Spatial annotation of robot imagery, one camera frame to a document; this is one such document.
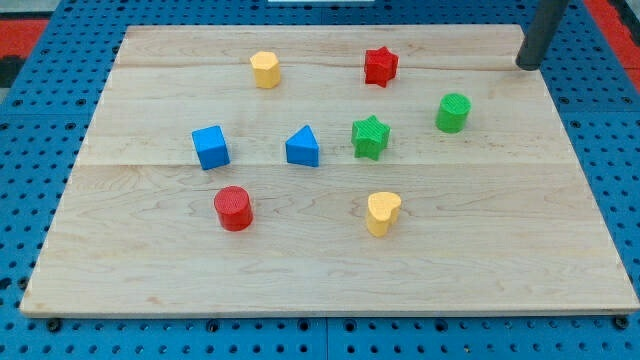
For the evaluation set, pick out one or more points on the yellow heart block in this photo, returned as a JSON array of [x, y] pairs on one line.
[[382, 212]]

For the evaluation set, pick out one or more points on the red star block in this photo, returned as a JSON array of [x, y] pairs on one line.
[[380, 66]]

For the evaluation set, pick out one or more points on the yellow hexagon block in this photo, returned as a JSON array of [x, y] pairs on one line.
[[266, 69]]

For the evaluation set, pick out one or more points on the green cylinder block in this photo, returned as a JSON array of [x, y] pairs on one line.
[[453, 111]]

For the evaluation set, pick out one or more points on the blue cube block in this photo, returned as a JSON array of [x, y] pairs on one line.
[[211, 147]]

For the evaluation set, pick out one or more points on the green star block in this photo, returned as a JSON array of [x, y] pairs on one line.
[[369, 137]]

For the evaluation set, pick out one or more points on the light wooden board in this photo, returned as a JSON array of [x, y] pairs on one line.
[[496, 220]]

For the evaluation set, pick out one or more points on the red cylinder block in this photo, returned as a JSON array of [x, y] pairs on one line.
[[233, 207]]

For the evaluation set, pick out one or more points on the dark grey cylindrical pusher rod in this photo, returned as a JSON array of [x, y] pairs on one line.
[[540, 33]]

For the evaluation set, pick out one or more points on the blue triangle block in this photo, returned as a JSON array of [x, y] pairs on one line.
[[302, 148]]

